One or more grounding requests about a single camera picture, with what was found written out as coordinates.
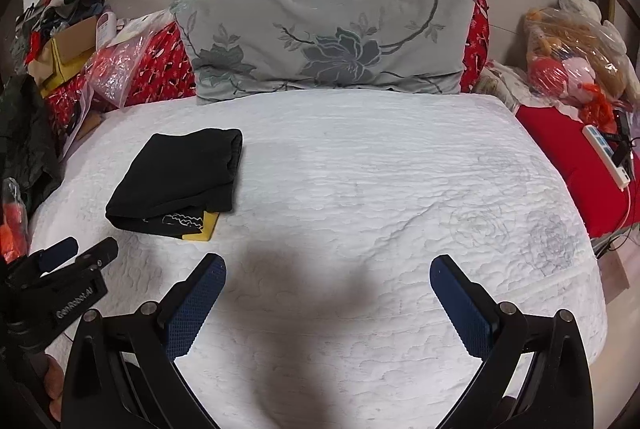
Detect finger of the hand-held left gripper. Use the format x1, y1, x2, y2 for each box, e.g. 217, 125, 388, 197
74, 237, 120, 272
30, 236, 80, 275

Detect person's left hand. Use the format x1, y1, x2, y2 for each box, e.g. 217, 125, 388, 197
42, 354, 66, 422

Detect black pants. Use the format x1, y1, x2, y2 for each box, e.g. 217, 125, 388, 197
105, 128, 244, 241

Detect orange plastic bag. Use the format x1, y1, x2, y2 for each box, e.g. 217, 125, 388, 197
581, 83, 620, 131

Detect white power strip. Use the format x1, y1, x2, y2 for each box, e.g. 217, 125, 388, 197
582, 124, 632, 189

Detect black charger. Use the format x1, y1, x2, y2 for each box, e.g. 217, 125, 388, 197
605, 112, 636, 165

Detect white patterned cloth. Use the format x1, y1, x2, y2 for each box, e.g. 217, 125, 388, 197
472, 59, 531, 112

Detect white quilted bedspread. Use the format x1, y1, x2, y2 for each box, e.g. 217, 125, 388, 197
27, 89, 608, 429

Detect brown cardboard box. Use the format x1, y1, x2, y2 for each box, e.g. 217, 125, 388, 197
27, 14, 98, 77

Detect plain red bed sheet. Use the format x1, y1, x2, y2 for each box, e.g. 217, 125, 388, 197
514, 104, 640, 240

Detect grey floral pillow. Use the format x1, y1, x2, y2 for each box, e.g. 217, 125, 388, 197
170, 0, 480, 106

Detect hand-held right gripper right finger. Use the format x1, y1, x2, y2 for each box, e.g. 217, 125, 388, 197
429, 254, 595, 429

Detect yellow box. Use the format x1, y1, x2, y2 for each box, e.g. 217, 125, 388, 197
40, 49, 96, 99

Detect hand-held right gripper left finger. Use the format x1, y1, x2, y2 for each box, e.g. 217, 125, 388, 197
60, 252, 227, 429

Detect clear plastic bag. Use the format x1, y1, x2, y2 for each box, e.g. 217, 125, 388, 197
85, 9, 173, 110

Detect clear bag of plush toys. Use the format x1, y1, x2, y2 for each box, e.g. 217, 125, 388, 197
522, 0, 640, 110

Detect orange packet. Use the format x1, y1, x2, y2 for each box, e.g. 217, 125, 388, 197
0, 178, 28, 262

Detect dark green plastic bag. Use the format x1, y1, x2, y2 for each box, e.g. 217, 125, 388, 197
0, 74, 63, 215

